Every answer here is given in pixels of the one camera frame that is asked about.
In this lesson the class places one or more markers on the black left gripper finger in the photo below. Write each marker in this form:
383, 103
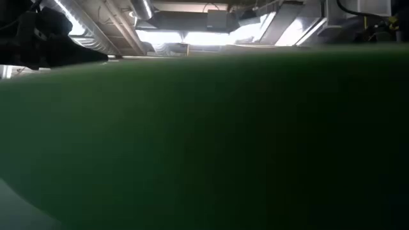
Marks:
83, 56

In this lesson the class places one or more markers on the green plastic plate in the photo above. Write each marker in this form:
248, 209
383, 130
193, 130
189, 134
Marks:
204, 143

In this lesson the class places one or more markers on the grey ceiling unit box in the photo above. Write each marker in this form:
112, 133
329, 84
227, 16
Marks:
217, 19

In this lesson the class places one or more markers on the silver ceiling duct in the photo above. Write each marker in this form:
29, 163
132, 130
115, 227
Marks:
142, 9

